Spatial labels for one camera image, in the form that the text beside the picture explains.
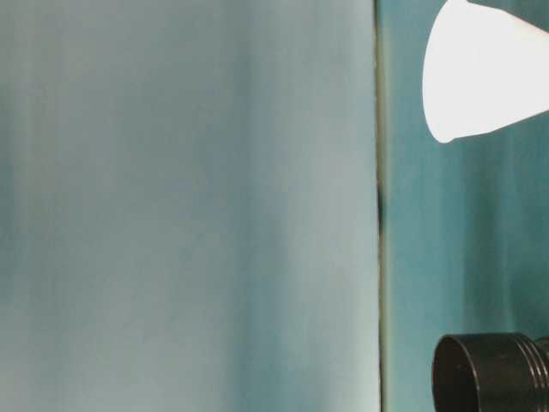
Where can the blue-green table cloth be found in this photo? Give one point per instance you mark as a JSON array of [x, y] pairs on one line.
[[472, 236]]

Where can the white paper cup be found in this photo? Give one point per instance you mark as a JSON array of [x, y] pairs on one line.
[[480, 77]]

